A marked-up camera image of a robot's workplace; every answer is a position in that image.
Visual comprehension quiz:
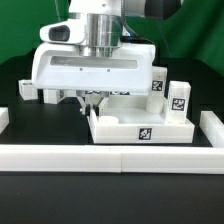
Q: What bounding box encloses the white fiducial marker base sheet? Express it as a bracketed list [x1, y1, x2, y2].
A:
[66, 89, 131, 98]

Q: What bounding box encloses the white square table top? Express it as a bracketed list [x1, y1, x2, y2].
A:
[88, 95, 195, 144]

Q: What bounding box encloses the white left fence rail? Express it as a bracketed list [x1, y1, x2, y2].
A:
[0, 107, 9, 134]

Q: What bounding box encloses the white fence rail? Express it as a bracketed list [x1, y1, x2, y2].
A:
[199, 111, 224, 148]
[0, 145, 224, 174]
[0, 107, 9, 134]

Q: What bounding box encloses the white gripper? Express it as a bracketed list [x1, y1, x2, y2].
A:
[32, 43, 155, 116]

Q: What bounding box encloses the white front fence rail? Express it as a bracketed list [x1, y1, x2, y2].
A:
[0, 145, 224, 174]

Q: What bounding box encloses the white right fence rail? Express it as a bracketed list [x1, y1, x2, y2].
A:
[199, 111, 224, 148]

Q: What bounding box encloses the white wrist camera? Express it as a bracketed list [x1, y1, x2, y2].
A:
[40, 21, 85, 45]

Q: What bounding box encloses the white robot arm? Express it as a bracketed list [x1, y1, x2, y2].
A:
[32, 0, 183, 115]

